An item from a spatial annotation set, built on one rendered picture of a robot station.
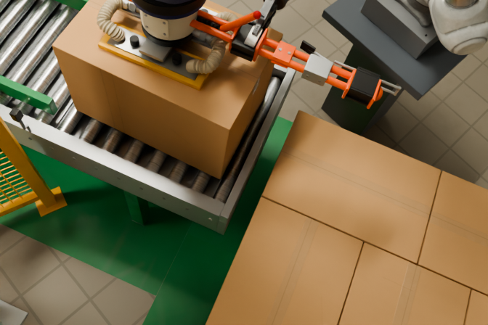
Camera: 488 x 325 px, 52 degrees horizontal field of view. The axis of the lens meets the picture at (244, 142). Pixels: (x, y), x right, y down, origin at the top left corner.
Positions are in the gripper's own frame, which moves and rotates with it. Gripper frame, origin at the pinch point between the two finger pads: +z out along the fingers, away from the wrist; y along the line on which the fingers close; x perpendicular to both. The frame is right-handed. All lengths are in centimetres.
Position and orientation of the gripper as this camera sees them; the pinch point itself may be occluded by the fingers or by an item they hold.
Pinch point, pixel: (252, 41)
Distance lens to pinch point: 147.3
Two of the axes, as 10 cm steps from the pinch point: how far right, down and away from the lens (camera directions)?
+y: -1.0, 4.2, 9.0
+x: -9.1, -4.0, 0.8
